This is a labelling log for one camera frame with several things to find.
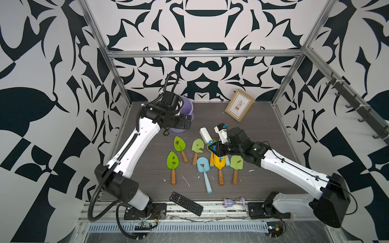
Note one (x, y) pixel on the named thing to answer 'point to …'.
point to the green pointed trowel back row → (180, 145)
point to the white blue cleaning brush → (205, 135)
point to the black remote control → (186, 203)
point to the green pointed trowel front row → (172, 163)
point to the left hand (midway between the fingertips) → (179, 119)
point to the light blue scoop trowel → (203, 166)
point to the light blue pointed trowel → (227, 160)
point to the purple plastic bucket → (187, 109)
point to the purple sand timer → (230, 203)
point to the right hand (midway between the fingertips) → (208, 145)
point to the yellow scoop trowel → (220, 163)
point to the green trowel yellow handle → (211, 160)
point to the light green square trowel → (197, 147)
